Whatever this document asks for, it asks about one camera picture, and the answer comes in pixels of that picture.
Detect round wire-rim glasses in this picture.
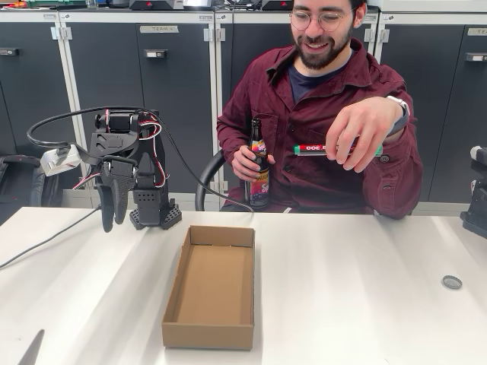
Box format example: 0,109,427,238
288,9,353,32

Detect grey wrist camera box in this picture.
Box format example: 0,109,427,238
40,143,83,176

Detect red white servo wire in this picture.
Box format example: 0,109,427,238
135,109,170,188
72,167,103,191

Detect black case red logo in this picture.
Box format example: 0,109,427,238
261,0,294,11
129,0,184,11

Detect person's right hand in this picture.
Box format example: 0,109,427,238
231,144,277,185

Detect green edding marker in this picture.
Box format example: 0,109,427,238
291,143,384,159

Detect black office chair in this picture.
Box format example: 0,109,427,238
196,149,229,213

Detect person torso maroon shirt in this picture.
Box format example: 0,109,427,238
216,37,424,220

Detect left forearm maroon sleeve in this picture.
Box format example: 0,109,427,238
361,113,424,221

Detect dark glass beer bottle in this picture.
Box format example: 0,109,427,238
244,117,272,209

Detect silver smartwatch grey band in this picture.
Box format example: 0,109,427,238
386,94,411,137

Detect thin black power cable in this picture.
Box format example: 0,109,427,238
0,205,103,270

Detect open brown cardboard box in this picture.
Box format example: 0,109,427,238
161,224,256,351

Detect green flat box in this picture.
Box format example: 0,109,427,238
28,0,88,8

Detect person's left hand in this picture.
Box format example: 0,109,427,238
326,97,400,173

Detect right forearm maroon sleeve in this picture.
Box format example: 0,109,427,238
216,117,254,164

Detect thick black camera cable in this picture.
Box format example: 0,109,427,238
26,106,255,214

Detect bearded person head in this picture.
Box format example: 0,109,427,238
288,0,368,71

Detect silver bottle cap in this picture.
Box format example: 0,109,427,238
441,274,464,290

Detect black backpack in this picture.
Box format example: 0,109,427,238
0,154,64,225

